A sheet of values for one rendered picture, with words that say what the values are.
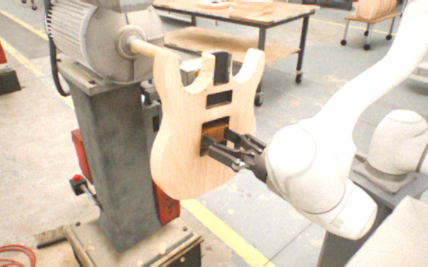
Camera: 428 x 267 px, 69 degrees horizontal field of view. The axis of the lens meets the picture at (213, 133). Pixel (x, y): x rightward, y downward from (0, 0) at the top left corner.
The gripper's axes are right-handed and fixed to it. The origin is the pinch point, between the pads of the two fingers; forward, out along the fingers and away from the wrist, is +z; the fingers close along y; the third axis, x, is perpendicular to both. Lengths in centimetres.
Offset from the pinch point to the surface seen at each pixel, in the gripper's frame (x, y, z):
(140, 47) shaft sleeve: 19.4, -9.0, 22.2
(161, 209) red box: -62, 13, 45
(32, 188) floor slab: -107, -18, 162
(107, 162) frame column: -28, -10, 47
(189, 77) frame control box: 6.4, 13.7, 29.6
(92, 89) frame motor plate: 4.1, -16.6, 38.3
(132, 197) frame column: -49, 0, 47
